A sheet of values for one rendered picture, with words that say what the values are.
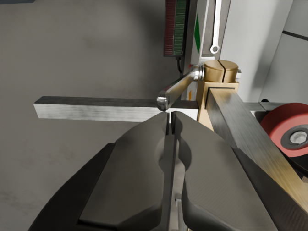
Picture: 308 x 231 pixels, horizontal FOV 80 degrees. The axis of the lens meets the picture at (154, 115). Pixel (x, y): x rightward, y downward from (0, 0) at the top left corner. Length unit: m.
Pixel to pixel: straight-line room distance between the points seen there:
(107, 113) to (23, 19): 1.11
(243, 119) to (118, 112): 0.19
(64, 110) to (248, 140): 0.28
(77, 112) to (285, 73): 0.46
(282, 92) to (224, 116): 0.33
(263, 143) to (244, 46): 0.39
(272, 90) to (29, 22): 1.25
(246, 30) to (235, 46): 0.04
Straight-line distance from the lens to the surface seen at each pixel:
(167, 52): 0.43
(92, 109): 0.33
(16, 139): 1.92
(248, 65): 0.57
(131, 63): 1.19
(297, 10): 0.56
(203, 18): 0.34
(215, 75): 0.28
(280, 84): 0.55
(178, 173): 0.65
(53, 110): 0.36
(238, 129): 0.20
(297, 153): 0.36
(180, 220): 0.70
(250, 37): 0.55
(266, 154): 0.18
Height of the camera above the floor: 1.12
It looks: 57 degrees down
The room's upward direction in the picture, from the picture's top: 174 degrees counter-clockwise
